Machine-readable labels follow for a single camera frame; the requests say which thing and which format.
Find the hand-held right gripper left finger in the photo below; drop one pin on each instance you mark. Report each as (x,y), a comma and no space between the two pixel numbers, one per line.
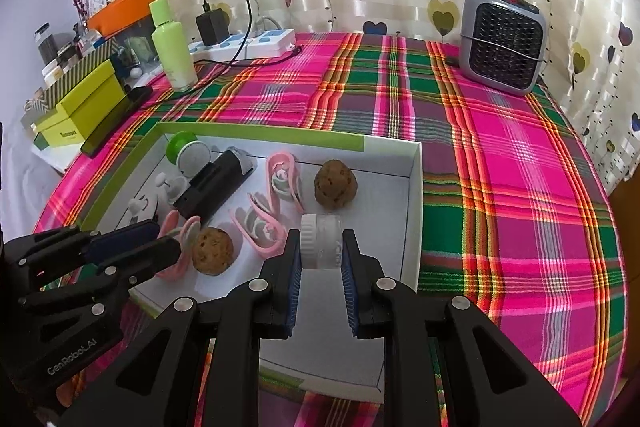
(292,289)

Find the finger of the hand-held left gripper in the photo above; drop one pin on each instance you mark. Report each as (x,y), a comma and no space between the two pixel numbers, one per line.
(145,259)
(115,238)

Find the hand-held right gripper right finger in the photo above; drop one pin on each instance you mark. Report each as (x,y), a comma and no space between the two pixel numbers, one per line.
(350,292)

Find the pink clip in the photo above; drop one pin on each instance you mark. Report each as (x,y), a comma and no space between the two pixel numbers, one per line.
(172,273)
(270,179)
(260,249)

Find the white round case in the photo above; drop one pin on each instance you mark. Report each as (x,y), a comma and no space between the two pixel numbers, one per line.
(142,208)

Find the white plastic jar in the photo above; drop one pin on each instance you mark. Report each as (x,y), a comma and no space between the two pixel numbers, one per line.
(322,242)

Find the brown walnut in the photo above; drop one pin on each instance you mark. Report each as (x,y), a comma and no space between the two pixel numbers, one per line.
(212,252)
(335,184)

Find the small white knob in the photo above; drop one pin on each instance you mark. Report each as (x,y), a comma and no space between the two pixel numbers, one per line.
(172,187)

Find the white green cardboard box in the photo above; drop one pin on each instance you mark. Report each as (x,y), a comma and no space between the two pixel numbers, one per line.
(380,212)

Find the black battery charger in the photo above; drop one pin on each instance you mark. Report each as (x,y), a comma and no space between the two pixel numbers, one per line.
(210,187)

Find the green white knob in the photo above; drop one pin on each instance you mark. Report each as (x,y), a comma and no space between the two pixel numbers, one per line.
(175,147)

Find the black smartphone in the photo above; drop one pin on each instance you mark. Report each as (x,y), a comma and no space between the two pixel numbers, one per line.
(115,122)

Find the lime green shoebox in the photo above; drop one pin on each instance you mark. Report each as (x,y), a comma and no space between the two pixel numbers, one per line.
(85,107)

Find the zigzag patterned box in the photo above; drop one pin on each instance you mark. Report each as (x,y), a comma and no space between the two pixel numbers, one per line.
(87,64)

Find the group of small cosmetic jars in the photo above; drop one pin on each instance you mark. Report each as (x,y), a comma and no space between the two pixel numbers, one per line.
(75,52)

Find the clear plastic container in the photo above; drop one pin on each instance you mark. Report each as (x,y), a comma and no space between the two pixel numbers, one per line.
(140,47)

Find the light green plastic bottle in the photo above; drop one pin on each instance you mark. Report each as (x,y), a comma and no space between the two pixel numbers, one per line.
(172,52)

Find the glass jar black lid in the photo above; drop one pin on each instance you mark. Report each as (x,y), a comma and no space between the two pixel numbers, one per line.
(45,42)

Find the black power adapter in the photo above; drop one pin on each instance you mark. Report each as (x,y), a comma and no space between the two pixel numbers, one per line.
(212,27)

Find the orange tray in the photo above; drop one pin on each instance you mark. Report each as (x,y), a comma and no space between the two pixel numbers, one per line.
(130,4)

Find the white blue power strip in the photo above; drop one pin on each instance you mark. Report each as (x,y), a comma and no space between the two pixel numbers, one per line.
(270,39)

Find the wooden wardrobe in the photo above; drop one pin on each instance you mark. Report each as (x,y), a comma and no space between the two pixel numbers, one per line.
(625,197)

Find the grey space heater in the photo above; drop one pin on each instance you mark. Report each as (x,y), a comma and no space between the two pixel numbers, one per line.
(500,42)

